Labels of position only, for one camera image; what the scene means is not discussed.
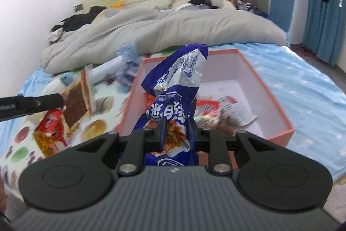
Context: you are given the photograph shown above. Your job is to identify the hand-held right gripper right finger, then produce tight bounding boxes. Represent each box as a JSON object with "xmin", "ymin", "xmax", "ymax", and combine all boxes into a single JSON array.
[{"xmin": 188, "ymin": 119, "xmax": 279, "ymax": 175}]

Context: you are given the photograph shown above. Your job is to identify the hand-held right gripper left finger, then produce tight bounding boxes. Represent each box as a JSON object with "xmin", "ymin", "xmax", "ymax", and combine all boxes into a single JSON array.
[{"xmin": 76, "ymin": 118, "xmax": 167, "ymax": 177}]

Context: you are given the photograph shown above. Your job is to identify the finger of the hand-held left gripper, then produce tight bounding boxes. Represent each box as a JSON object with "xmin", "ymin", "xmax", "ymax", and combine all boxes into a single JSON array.
[{"xmin": 17, "ymin": 93, "xmax": 66, "ymax": 116}]

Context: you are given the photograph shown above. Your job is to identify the red label clear snack packet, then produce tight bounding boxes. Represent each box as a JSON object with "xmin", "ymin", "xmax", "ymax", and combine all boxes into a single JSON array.
[{"xmin": 195, "ymin": 99, "xmax": 231, "ymax": 129}]

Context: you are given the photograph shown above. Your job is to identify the green edged snack packet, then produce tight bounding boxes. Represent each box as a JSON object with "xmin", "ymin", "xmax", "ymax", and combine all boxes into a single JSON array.
[{"xmin": 63, "ymin": 68, "xmax": 94, "ymax": 137}]

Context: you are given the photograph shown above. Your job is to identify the white packet of dark snacks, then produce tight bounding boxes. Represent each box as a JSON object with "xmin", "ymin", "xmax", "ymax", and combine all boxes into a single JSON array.
[{"xmin": 216, "ymin": 95, "xmax": 258, "ymax": 129}]

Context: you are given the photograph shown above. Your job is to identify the blue bag with orange snacks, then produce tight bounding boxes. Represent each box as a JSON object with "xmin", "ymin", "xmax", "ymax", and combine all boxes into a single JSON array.
[{"xmin": 141, "ymin": 43, "xmax": 210, "ymax": 167}]

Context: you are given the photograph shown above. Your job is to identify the pink cardboard box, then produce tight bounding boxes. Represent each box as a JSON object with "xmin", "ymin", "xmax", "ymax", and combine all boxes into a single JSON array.
[{"xmin": 116, "ymin": 48, "xmax": 295, "ymax": 168}]

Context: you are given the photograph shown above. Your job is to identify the penguin plush toy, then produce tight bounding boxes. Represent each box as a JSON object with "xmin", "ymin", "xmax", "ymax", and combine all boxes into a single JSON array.
[{"xmin": 41, "ymin": 72, "xmax": 75, "ymax": 97}]

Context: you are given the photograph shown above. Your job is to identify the red and yellow snack packet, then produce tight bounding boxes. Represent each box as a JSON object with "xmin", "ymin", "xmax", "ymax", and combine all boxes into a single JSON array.
[{"xmin": 33, "ymin": 108, "xmax": 69, "ymax": 159}]

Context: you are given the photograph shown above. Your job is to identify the fruit printed bed sheet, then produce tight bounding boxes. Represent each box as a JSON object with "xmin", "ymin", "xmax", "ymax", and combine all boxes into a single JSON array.
[{"xmin": 0, "ymin": 57, "xmax": 141, "ymax": 189}]

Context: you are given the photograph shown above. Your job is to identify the white and black cloth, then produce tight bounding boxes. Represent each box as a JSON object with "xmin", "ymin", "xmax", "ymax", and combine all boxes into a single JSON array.
[{"xmin": 48, "ymin": 29, "xmax": 64, "ymax": 44}]

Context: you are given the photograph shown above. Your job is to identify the white tube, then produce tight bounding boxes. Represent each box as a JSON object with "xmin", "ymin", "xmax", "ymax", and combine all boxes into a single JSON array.
[{"xmin": 91, "ymin": 56, "xmax": 128, "ymax": 83}]

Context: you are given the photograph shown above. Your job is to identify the light blue plastic wrapper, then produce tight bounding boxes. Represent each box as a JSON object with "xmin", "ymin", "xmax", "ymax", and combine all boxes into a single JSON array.
[{"xmin": 116, "ymin": 42, "xmax": 137, "ymax": 63}]

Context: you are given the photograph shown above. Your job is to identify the black clothes heap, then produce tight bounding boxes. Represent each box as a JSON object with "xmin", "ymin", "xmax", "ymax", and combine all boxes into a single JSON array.
[{"xmin": 51, "ymin": 5, "xmax": 108, "ymax": 33}]

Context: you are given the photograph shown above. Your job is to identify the grey duvet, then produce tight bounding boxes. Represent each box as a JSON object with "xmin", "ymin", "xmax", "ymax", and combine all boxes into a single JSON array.
[{"xmin": 41, "ymin": 4, "xmax": 288, "ymax": 75}]

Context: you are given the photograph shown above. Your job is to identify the cream pillow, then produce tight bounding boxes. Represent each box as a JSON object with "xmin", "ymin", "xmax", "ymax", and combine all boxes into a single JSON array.
[{"xmin": 172, "ymin": 0, "xmax": 236, "ymax": 11}]

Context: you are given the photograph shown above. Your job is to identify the black garment by pillow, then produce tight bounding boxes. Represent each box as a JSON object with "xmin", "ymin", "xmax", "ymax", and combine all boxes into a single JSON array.
[{"xmin": 189, "ymin": 0, "xmax": 217, "ymax": 9}]

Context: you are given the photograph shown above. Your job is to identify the row of small bottles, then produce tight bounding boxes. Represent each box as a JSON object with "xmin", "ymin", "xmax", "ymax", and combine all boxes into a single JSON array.
[{"xmin": 228, "ymin": 0, "xmax": 254, "ymax": 11}]

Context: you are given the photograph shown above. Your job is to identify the blue chair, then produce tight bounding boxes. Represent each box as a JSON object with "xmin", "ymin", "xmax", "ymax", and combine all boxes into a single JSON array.
[{"xmin": 270, "ymin": 0, "xmax": 297, "ymax": 33}]

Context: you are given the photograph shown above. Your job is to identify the blue curtain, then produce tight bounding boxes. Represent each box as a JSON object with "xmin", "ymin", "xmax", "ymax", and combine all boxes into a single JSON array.
[{"xmin": 301, "ymin": 0, "xmax": 346, "ymax": 65}]

